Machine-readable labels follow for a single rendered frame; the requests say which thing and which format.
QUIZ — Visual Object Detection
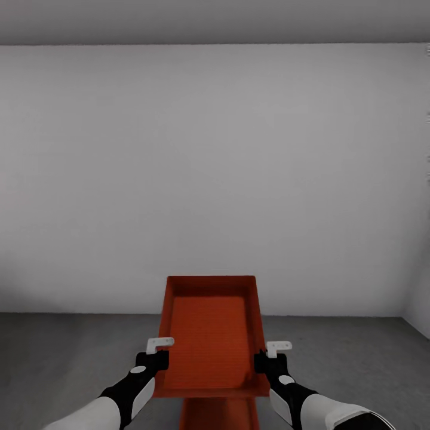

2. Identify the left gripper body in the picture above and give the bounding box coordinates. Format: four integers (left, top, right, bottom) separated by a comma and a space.
136, 350, 169, 373

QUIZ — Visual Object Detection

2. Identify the storage box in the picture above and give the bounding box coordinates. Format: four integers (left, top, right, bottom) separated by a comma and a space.
152, 275, 271, 403
179, 397, 260, 430

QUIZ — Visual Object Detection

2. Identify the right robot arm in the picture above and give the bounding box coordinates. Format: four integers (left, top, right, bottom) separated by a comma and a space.
254, 341, 396, 430

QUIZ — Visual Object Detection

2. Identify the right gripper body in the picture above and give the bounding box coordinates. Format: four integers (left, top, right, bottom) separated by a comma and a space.
254, 352, 288, 378

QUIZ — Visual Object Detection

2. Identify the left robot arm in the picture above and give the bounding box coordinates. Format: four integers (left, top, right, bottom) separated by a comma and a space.
42, 337, 174, 430

